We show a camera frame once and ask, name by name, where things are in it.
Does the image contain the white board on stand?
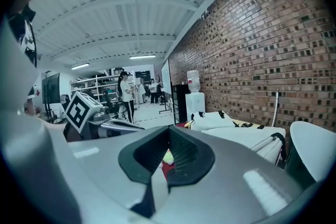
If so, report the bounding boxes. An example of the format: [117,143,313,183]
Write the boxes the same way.
[159,58,174,114]

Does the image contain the white bag with black straps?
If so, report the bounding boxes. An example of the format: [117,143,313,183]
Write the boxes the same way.
[189,110,287,166]

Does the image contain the long ceiling lamp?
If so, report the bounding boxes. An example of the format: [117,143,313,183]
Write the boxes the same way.
[129,54,156,60]
[71,62,90,71]

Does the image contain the white storage shelf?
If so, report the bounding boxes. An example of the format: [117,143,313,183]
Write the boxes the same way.
[69,73,122,111]

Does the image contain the white water dispenser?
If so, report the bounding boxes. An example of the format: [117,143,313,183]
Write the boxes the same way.
[185,92,206,123]

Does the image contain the black cabinet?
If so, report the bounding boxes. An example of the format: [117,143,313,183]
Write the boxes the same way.
[174,83,190,124]

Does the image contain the white stick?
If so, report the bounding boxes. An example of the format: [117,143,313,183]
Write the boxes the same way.
[272,90,280,127]

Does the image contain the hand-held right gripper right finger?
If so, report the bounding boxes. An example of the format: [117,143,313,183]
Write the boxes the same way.
[154,125,317,224]

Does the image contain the black office chair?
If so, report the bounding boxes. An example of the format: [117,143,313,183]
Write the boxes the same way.
[102,90,119,119]

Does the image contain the person's dark clothing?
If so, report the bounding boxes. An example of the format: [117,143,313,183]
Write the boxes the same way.
[6,4,39,68]

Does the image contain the black monitor on stand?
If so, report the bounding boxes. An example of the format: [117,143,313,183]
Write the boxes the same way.
[41,72,61,113]

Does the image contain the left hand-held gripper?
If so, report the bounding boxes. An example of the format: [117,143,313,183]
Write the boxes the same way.
[62,91,145,142]

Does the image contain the yellow plush charm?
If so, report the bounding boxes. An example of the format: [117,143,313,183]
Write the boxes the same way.
[162,148,176,166]

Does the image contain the clear water bottle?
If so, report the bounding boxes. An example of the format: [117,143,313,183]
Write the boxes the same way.
[186,69,201,93]

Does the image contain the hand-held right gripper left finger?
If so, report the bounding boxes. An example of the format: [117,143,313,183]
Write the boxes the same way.
[47,125,171,224]

